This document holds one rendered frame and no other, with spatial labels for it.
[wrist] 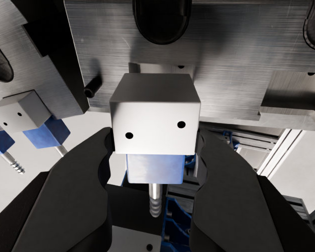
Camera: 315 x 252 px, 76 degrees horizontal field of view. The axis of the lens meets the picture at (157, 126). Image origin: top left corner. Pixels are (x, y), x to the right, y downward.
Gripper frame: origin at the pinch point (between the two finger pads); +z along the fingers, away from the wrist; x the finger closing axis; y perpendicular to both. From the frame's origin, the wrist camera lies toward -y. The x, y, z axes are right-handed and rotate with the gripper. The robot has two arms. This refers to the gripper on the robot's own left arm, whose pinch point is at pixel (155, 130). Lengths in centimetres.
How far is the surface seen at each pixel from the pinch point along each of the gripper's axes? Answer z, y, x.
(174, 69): 7.9, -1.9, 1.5
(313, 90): 6.3, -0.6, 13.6
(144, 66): 8.2, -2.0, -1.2
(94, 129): 112, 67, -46
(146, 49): 5.1, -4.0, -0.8
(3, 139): 14.1, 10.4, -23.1
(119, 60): 5.6, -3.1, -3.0
